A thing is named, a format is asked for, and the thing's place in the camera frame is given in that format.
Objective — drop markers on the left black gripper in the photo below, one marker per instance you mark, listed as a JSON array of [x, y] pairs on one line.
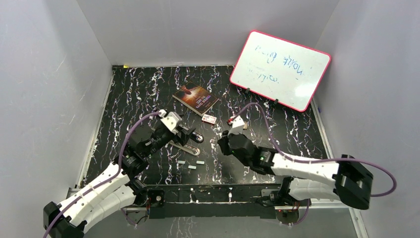
[[184, 134]]

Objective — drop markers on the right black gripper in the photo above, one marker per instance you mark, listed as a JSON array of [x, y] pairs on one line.
[[223, 142]]

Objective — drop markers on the black stapler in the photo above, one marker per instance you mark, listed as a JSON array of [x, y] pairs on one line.
[[199, 137]]

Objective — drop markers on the beige stapler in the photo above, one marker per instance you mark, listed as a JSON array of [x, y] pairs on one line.
[[187, 148]]

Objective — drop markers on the red white staple box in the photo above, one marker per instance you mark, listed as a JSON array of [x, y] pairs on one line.
[[209, 119]]

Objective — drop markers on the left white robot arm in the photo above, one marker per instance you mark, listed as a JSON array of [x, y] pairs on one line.
[[117, 186]]

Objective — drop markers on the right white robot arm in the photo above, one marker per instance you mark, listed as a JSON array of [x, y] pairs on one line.
[[347, 180]]

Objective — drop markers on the dark paperback book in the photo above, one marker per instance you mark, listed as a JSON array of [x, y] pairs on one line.
[[196, 98]]

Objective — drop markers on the pink framed whiteboard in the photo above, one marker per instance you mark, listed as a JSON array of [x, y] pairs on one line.
[[280, 70]]

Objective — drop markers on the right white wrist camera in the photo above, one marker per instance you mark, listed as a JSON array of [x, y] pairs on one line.
[[237, 125]]

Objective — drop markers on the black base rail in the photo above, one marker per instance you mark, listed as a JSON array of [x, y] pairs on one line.
[[218, 200]]

